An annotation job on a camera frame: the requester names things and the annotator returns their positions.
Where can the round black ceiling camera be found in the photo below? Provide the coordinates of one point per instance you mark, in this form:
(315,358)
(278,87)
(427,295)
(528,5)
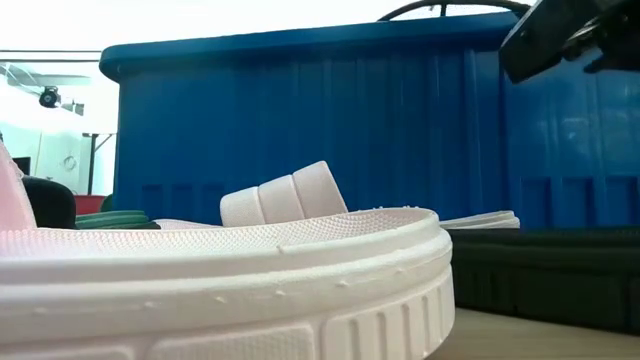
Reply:
(49,96)

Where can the pink rubber slide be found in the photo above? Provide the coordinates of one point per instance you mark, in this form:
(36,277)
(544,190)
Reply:
(200,300)
(280,200)

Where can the black upright post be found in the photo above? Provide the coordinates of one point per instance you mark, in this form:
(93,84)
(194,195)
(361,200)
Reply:
(91,165)

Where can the overhead ceiling rail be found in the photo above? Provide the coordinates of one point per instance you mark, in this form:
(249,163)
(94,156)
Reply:
(50,51)

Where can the green rubber slide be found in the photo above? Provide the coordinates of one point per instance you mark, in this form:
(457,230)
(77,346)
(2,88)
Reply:
(115,219)

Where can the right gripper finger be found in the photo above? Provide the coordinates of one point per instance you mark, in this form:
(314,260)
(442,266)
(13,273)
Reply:
(620,40)

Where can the blue plastic bin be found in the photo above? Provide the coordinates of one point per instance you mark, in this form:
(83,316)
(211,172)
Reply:
(400,125)

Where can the black background monitor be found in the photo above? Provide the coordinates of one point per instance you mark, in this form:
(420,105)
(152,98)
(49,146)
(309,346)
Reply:
(22,166)

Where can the red plastic bin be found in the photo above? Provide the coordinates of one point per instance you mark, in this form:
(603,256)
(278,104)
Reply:
(90,204)

